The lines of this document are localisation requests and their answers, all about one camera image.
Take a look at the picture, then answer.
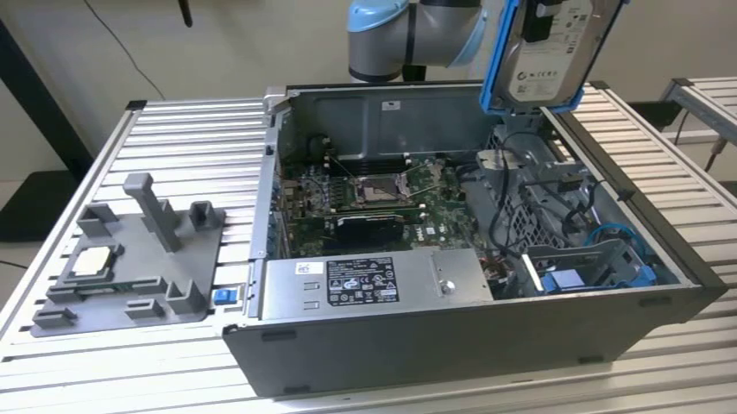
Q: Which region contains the green RAM stick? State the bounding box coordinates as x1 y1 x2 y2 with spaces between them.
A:
74 282 157 295

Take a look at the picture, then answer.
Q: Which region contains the black stand with base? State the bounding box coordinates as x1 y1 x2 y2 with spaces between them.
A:
0 16 97 242

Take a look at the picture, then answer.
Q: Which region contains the blue disk carrier in bay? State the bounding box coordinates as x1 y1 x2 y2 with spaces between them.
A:
544 269 595 295

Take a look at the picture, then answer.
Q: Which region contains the grey parts rack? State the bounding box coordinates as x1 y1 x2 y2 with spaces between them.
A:
29 172 232 340

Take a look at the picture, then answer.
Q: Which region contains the black box behind table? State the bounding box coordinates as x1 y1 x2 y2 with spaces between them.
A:
625 101 683 129

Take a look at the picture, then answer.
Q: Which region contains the grey metal disk bay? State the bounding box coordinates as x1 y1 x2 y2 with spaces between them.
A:
521 239 664 298

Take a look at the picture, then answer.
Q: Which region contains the open black PC case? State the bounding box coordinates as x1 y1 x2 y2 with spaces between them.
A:
222 77 728 398

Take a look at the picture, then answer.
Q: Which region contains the hard disk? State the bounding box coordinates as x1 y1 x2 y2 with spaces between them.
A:
479 0 634 116

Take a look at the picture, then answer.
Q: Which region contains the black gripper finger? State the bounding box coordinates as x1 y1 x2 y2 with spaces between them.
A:
527 0 569 43

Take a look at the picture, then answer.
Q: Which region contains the metal locking lever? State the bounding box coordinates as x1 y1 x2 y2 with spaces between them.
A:
329 155 358 179

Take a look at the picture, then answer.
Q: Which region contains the green motherboard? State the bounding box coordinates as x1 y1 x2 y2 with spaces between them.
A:
280 159 480 255

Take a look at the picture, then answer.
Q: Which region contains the silver power supply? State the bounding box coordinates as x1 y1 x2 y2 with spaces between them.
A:
256 248 495 320

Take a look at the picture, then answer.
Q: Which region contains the dangling grey cable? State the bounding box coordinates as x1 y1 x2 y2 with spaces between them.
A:
704 131 731 173

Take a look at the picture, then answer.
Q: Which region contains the long black wire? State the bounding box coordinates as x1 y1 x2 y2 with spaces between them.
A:
492 131 577 260

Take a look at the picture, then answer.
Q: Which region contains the CPU socket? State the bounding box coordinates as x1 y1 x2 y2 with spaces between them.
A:
354 174 415 206

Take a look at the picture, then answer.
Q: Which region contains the black RAM slot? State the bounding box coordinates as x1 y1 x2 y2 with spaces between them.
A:
332 204 425 219

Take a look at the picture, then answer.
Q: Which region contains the short black wire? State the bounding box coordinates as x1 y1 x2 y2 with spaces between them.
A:
567 180 607 234

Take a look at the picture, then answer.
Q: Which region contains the light blue wire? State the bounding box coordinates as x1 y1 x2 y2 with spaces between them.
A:
584 222 627 251

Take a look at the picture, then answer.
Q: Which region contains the black graphics card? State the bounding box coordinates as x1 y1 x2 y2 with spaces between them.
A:
333 215 405 255

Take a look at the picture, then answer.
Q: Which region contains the thin dark wall cable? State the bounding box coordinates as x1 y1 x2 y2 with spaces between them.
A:
83 0 169 101

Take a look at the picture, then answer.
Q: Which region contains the slatted metal side table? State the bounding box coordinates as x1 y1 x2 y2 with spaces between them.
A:
660 77 737 143

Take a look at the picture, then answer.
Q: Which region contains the silver CPU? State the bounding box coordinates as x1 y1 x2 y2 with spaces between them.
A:
69 248 122 277

